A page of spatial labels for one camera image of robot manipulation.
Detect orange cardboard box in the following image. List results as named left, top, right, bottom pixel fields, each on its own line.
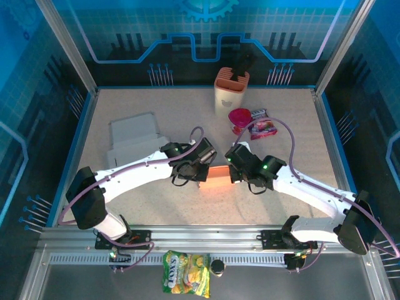
left=199, top=164, right=234, bottom=190

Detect white paper box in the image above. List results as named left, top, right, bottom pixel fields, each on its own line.
left=107, top=112, right=171, bottom=168

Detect purple candy bag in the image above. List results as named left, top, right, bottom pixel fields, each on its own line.
left=247, top=108, right=278, bottom=141

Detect pink heart-shaped container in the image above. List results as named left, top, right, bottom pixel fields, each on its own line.
left=227, top=107, right=253, bottom=136

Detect beige pink knife block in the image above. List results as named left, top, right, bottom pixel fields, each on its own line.
left=214, top=67, right=251, bottom=120

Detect black round cap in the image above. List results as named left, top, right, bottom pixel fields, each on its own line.
left=210, top=259, right=226, bottom=278

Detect small controller board with LED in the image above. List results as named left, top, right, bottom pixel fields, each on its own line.
left=284, top=249, right=309, bottom=272
left=108, top=248, right=132, bottom=272

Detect yellow green candy bag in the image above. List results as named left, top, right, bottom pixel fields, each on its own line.
left=161, top=249, right=211, bottom=298

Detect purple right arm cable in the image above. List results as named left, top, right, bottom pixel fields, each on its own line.
left=234, top=117, right=400, bottom=272

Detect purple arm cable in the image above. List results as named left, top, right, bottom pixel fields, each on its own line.
left=234, top=117, right=400, bottom=272
left=57, top=126, right=206, bottom=272

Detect aluminium mounting rail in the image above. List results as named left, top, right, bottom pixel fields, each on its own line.
left=36, top=224, right=376, bottom=251

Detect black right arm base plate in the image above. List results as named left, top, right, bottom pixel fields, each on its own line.
left=261, top=229, right=318, bottom=250

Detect slotted grey cable duct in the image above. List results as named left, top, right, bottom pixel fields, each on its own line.
left=49, top=253, right=288, bottom=266

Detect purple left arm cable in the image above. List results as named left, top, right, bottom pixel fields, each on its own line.
left=57, top=126, right=206, bottom=272

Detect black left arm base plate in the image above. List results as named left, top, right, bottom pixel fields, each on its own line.
left=94, top=229, right=153, bottom=251

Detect black knife handle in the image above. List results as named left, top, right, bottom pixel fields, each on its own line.
left=232, top=52, right=256, bottom=79

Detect aluminium frame post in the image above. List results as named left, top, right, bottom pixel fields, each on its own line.
left=314, top=0, right=376, bottom=96
left=34, top=0, right=99, bottom=96

